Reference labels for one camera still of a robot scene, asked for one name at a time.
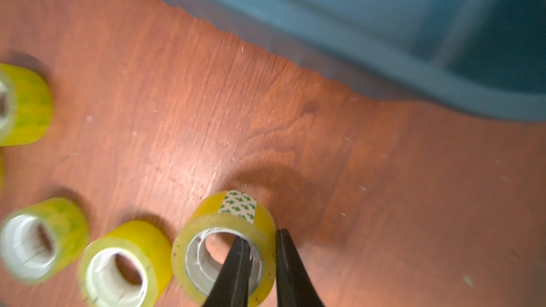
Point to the yellow tape roll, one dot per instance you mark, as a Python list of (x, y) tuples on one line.
[(40, 240), (232, 212), (2, 173), (28, 103), (148, 251)]

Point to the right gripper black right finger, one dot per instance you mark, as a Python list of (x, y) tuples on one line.
[(294, 287)]

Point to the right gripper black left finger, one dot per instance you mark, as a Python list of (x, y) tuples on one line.
[(231, 288)]

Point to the teal plastic storage box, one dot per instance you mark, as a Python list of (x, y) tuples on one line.
[(481, 57)]

